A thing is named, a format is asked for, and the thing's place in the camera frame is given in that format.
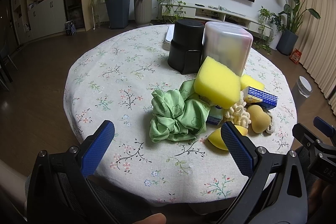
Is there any tan gourd-shaped sponge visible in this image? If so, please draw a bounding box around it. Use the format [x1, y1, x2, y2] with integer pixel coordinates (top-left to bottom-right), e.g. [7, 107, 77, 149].
[247, 105, 271, 134]

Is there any cream chenille mitt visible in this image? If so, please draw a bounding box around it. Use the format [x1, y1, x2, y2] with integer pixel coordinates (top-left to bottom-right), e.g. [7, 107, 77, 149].
[223, 99, 251, 129]

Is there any blue tissue pack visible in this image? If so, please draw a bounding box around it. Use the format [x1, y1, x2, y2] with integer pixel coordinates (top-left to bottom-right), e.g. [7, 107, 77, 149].
[243, 86, 278, 110]

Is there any green cloth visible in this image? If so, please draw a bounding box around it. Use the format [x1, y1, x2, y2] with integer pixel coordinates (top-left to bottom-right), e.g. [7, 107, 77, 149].
[149, 80, 211, 143]

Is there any large yellow sponge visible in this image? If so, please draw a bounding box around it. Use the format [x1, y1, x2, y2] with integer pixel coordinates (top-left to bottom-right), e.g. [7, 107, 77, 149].
[194, 56, 240, 109]

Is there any white braided rope pad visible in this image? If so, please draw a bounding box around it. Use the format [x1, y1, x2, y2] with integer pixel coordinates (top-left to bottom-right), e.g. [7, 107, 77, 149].
[266, 115, 275, 134]

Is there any person's right hand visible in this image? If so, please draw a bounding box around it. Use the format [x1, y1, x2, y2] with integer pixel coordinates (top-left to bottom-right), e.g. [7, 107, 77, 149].
[307, 178, 334, 212]

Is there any person's left hand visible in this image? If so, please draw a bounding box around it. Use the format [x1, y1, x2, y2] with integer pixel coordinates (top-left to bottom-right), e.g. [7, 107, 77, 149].
[133, 213, 167, 224]

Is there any grey trash can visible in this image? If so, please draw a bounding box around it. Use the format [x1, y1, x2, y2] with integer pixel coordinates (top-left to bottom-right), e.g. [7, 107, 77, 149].
[291, 76, 312, 110]

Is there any red box on floor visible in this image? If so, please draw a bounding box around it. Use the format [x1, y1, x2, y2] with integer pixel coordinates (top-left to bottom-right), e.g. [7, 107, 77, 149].
[289, 48, 302, 64]

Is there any beige curtain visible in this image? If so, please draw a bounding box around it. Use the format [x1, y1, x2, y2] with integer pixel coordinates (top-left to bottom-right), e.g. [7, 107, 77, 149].
[297, 0, 336, 106]

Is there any floral round tablecloth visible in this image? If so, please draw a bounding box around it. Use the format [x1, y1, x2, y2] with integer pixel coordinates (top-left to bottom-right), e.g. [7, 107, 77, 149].
[63, 24, 298, 208]

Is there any large leaf plant right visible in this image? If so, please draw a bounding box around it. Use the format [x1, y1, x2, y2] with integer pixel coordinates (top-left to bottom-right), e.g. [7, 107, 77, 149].
[272, 0, 321, 56]

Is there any translucent plastic container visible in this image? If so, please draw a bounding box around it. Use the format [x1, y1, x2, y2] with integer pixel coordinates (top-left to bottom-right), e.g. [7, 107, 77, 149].
[202, 22, 253, 77]

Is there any black cylindrical container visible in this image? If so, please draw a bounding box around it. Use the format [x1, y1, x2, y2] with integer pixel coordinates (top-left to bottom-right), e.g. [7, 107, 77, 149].
[167, 19, 205, 75]

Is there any small blue bag on floor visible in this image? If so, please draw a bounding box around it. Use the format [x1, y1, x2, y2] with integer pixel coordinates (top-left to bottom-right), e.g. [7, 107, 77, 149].
[64, 20, 76, 36]

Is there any white plastic tray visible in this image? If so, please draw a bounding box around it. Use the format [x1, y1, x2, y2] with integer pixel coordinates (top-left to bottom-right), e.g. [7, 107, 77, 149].
[162, 24, 174, 51]

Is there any white tv console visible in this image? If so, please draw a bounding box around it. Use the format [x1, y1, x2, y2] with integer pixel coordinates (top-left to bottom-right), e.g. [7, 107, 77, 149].
[158, 3, 273, 37]

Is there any plant in white ribbed pot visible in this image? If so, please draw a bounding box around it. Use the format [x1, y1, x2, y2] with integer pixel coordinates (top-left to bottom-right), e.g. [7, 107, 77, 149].
[134, 0, 152, 27]

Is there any trailing vine plant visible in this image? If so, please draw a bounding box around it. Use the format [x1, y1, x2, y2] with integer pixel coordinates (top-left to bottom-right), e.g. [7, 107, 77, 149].
[156, 0, 186, 23]

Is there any white wall cabinet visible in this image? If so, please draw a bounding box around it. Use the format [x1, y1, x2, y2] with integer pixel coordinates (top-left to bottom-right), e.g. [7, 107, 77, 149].
[12, 0, 66, 44]

